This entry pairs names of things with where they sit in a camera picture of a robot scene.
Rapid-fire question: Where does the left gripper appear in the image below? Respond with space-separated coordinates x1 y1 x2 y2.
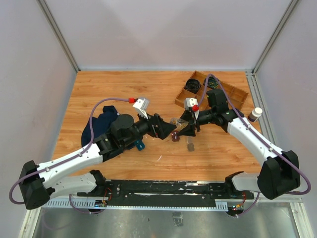
122 109 177 147

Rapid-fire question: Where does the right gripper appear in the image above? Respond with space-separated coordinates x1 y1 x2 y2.
175 108 216 136

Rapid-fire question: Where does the clear glass pill jar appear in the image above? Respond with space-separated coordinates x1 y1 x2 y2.
170 118 184 127

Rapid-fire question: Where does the grey pill box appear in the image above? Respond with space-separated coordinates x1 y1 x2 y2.
187 137 195 152

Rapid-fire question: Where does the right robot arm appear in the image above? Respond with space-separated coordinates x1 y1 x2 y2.
179 89 300 200

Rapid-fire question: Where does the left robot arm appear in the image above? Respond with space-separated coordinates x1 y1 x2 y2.
18 114 176 210

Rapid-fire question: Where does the brown double pill box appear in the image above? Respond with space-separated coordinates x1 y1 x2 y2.
171 130 180 142

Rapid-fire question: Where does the teal pill box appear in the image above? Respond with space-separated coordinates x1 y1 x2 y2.
135 140 145 151

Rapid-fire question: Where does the wooden divided tray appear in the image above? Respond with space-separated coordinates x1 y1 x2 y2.
174 71 249 110

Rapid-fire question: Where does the black yellow rolled sock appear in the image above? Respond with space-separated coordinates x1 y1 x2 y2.
203 76 218 90

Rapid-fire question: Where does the dark blue cloth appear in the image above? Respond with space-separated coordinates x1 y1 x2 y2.
81 106 118 147

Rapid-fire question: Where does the dark bottle white cap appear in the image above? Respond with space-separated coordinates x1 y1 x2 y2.
248 107 263 122

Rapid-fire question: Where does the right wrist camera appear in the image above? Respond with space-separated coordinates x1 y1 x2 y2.
184 98 199 112

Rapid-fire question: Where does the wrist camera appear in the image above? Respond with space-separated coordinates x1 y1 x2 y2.
184 98 199 112
133 98 150 119

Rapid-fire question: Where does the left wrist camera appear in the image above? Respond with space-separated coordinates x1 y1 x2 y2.
133 98 150 119

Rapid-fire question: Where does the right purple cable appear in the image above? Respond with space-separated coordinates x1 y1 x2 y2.
198 73 312 214

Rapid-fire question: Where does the purple cable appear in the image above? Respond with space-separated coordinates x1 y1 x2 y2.
198 73 312 214
8 97 136 215

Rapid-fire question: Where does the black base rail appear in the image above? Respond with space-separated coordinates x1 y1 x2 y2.
76 179 254 208

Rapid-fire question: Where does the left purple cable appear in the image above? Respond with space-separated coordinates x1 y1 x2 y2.
8 97 136 215

